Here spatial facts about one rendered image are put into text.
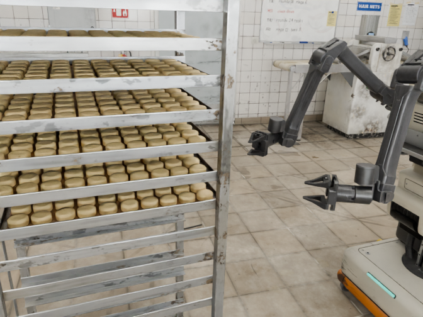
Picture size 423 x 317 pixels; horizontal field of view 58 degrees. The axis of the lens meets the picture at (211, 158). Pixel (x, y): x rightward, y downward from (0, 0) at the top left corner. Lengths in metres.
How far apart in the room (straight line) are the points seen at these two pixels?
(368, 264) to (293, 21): 3.90
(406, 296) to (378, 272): 0.18
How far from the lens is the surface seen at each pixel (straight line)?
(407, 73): 1.33
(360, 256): 2.26
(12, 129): 0.96
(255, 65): 5.33
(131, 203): 1.11
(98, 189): 1.01
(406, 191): 1.99
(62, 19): 4.71
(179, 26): 1.39
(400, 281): 2.17
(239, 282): 2.36
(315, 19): 5.64
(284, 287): 2.37
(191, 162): 1.14
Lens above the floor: 1.49
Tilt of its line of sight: 21 degrees down
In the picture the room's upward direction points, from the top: 2 degrees clockwise
